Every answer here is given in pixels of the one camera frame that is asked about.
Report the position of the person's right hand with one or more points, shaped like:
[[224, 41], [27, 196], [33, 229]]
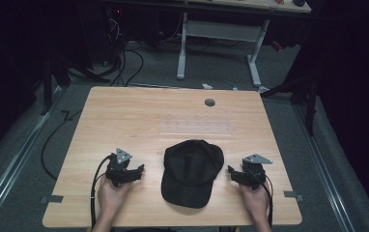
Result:
[[254, 200]]

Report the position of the black baseball cap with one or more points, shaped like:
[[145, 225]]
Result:
[[190, 174]]

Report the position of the white-framed wooden desk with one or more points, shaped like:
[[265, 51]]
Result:
[[221, 30]]

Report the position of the black stand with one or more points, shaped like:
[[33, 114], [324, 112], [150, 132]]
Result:
[[308, 90], [49, 74]]

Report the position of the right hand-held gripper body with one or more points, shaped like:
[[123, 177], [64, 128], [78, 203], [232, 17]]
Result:
[[254, 172]]

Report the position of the person's left hand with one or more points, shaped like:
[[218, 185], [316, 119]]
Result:
[[111, 195]]

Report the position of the grey tape strip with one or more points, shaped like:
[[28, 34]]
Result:
[[292, 194], [52, 199]]

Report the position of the metal floor rail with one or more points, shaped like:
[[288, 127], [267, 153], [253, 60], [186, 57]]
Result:
[[326, 170], [8, 175]]

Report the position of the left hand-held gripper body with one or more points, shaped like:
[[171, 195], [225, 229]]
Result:
[[119, 167]]

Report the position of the grey round table grommet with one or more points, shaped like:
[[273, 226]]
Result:
[[210, 102]]

